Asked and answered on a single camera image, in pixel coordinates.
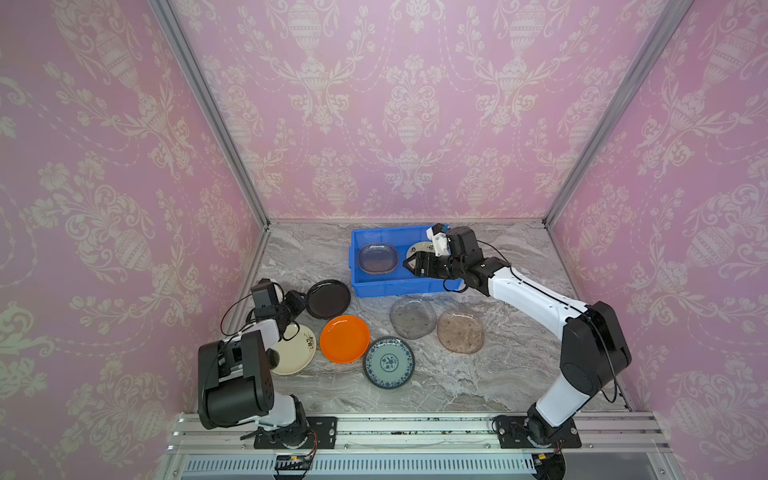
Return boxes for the brown glass plate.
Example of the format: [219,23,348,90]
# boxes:
[436,311,485,354]

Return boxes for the left aluminium corner post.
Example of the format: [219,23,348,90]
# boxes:
[148,0,270,231]

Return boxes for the blue plastic bin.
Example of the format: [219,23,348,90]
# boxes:
[348,225,461,298]

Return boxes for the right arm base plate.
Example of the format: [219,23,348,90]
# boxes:
[491,415,582,449]

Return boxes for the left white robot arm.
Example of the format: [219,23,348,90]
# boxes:
[197,279,311,448]

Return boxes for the dark glossy round plate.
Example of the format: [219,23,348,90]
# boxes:
[306,279,352,320]

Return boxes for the pink glass plate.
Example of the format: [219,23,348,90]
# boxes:
[357,243,399,275]

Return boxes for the orange round plate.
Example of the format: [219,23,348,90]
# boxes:
[319,315,370,364]

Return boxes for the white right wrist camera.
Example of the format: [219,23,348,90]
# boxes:
[426,223,451,257]

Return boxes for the teal patterned round plate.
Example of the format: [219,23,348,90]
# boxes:
[363,337,415,390]

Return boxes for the aluminium front rail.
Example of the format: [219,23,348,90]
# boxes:
[156,411,684,479]

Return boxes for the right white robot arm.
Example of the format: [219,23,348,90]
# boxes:
[402,224,632,447]

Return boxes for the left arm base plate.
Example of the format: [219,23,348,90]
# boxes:
[253,416,338,450]

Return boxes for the right aluminium corner post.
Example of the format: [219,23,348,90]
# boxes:
[542,0,693,231]

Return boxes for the aluminium corner post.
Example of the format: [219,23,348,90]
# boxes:
[542,0,693,231]
[148,0,270,231]

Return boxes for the cream plate with calligraphy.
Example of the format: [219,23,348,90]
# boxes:
[406,241,434,257]

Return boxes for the cream plate black brushstroke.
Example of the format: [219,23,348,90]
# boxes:
[271,324,317,376]

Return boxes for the grey glass plate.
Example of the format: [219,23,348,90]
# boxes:
[389,297,438,340]

